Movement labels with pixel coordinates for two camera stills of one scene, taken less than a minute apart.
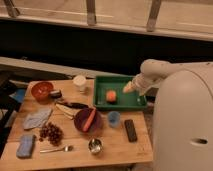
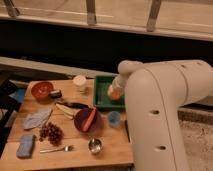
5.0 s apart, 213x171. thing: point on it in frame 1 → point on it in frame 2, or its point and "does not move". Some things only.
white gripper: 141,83 → 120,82
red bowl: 40,90 does not move
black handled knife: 73,105 does not move
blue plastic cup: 114,118 does not move
